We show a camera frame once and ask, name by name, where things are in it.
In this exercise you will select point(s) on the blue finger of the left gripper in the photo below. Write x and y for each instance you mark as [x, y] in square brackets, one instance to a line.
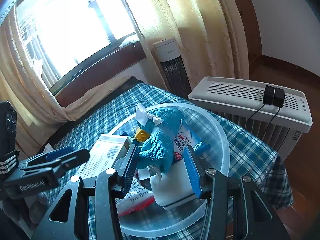
[56, 154]

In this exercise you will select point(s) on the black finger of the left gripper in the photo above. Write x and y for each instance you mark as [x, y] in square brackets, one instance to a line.
[71, 158]

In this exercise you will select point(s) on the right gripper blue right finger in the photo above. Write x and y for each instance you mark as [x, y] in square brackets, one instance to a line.
[199, 173]

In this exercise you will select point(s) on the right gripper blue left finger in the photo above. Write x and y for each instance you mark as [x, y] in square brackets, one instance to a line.
[126, 168]

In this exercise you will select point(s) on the white sponge block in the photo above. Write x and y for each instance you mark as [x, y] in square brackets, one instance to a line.
[171, 189]

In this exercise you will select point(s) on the white medicine box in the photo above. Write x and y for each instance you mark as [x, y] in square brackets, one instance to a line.
[104, 154]

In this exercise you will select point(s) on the red white snack packet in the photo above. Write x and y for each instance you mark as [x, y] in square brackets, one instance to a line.
[136, 199]

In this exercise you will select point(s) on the orange yellow toy block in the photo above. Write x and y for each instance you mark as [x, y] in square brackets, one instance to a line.
[141, 135]

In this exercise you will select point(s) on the blue wet wipes pack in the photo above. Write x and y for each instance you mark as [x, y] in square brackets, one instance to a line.
[187, 137]

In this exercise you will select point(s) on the teal cloth with white ribbon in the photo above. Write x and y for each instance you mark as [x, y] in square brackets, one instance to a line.
[163, 125]

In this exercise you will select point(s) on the white plastic bag pack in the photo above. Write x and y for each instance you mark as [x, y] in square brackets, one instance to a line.
[48, 148]

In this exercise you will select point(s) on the grey gloved left hand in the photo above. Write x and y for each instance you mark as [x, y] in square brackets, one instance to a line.
[27, 212]

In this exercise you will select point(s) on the clear round plastic basin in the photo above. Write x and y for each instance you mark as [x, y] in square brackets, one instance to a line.
[176, 207]

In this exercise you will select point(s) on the beige left curtain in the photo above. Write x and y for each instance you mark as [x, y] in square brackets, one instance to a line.
[39, 114]

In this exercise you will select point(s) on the beige curtain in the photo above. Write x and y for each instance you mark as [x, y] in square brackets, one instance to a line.
[210, 35]
[39, 114]

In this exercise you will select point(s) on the blue plaid bed sheet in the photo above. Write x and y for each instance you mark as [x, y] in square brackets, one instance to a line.
[247, 155]

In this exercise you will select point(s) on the white air purifier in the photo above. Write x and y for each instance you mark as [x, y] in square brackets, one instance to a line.
[241, 102]

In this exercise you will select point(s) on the black power adapter left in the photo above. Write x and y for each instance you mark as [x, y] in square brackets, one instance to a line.
[268, 95]

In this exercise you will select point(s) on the black power adapter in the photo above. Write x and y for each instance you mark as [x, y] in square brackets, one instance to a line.
[279, 97]
[268, 95]

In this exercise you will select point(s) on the white tower fan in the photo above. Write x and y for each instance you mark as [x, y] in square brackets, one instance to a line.
[169, 57]

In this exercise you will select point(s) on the brown wooden windowsill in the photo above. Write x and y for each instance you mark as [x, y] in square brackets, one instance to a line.
[100, 72]

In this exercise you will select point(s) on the black power adapter right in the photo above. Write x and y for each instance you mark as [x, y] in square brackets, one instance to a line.
[279, 97]

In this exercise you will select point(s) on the white cloth on sill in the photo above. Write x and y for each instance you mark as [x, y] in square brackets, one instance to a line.
[132, 39]

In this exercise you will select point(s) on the beige right curtain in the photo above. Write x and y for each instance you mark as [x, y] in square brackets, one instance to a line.
[210, 35]

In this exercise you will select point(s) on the dark window frame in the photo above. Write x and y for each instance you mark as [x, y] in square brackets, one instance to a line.
[69, 36]

